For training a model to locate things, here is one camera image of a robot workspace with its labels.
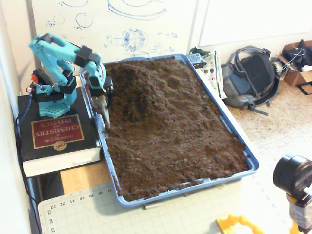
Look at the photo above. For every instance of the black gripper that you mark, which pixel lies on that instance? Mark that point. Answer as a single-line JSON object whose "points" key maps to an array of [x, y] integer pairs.
{"points": [[97, 91]]}

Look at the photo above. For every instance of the brown fibrous soil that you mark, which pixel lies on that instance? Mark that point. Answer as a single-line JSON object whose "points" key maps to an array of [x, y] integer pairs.
{"points": [[158, 126]]}

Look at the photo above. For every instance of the teal five-joint robot arm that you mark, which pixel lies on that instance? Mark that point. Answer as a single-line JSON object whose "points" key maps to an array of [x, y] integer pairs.
{"points": [[52, 109]]}

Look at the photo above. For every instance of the black chemistry physics handbook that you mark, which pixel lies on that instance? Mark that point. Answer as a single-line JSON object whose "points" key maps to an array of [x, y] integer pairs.
{"points": [[58, 131]]}

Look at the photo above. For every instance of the perforated box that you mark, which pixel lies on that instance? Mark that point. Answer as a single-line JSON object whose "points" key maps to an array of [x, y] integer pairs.
{"points": [[195, 58]]}

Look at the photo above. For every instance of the whiteboard with blue drawings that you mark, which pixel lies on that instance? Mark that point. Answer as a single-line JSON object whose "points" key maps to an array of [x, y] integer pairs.
{"points": [[170, 19]]}

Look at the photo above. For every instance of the small metal bar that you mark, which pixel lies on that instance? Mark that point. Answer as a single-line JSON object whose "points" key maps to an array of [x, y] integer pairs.
{"points": [[151, 206]]}

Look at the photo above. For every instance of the grey gridded cutting mat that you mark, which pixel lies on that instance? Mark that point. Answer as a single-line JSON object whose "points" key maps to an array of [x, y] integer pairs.
{"points": [[122, 219]]}

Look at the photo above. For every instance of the grey backpack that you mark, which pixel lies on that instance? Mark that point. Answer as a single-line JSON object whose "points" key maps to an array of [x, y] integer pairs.
{"points": [[251, 73]]}

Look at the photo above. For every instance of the blue plastic tray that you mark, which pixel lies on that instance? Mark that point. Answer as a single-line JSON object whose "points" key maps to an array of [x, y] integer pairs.
{"points": [[254, 165]]}

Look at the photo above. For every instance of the yellow plastic object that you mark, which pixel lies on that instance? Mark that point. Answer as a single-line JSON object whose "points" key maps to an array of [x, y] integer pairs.
{"points": [[226, 223]]}

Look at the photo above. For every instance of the brown cardboard box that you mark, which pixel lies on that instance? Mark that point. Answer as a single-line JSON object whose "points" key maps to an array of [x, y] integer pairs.
{"points": [[295, 78]]}

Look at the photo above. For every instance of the yellow taped camera stand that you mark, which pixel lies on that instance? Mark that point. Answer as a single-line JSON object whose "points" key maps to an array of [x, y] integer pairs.
{"points": [[299, 212]]}

